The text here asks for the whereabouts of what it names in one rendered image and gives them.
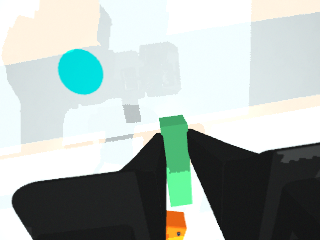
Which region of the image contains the cyan circle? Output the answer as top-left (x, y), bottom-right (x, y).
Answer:
top-left (58, 49), bottom-right (103, 94)

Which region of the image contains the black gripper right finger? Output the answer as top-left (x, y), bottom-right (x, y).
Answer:
top-left (187, 128), bottom-right (320, 240)

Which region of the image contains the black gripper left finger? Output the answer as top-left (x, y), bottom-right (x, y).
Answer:
top-left (11, 132), bottom-right (167, 240)

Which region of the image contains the green rectangular post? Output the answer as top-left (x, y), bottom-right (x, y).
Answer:
top-left (159, 115), bottom-right (193, 207)

